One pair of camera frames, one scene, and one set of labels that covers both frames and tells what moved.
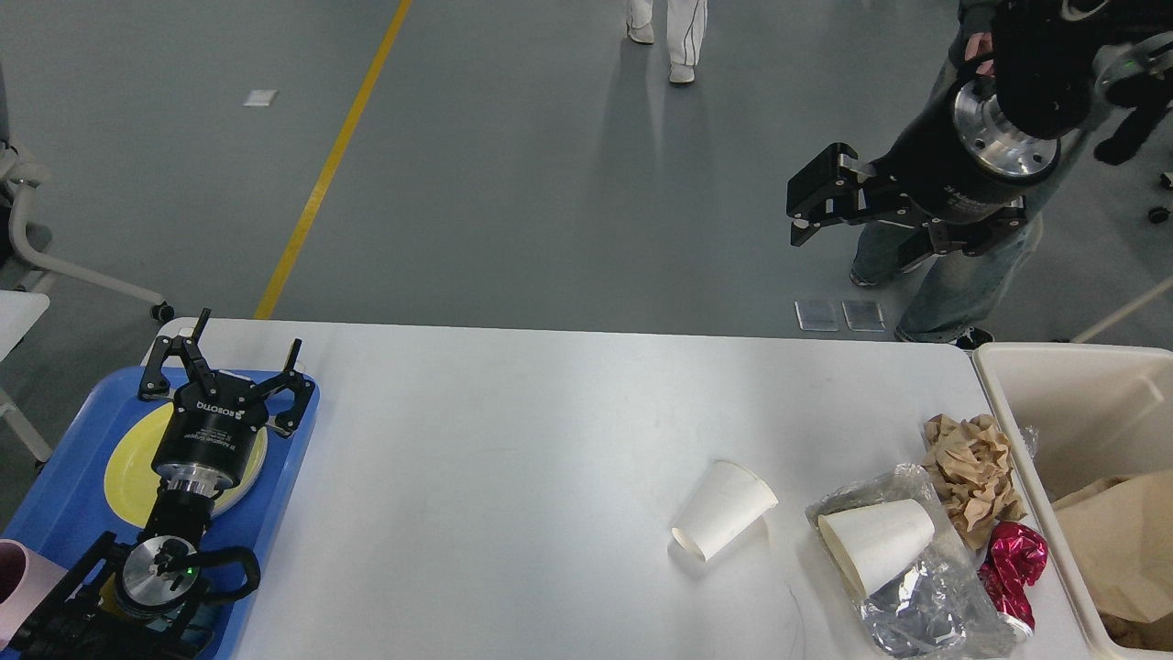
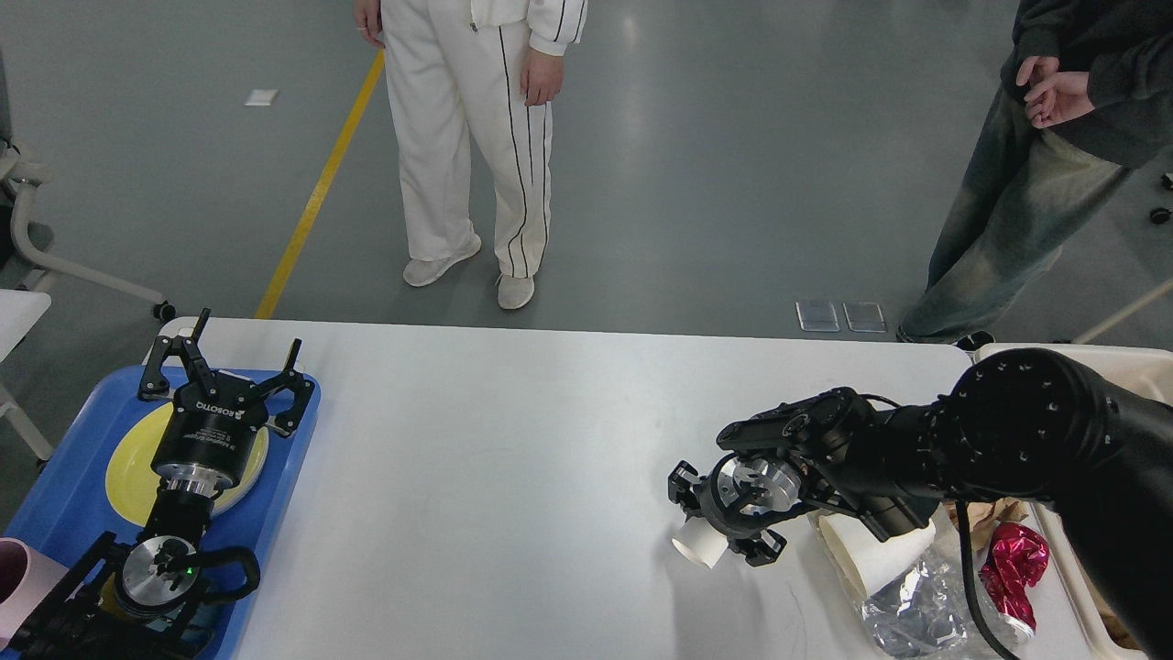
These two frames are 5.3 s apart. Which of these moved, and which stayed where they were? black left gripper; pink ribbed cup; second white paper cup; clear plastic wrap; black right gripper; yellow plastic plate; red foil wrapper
Moved: black right gripper
Stayed: pink ribbed cup; black left gripper; second white paper cup; yellow plastic plate; clear plastic wrap; red foil wrapper
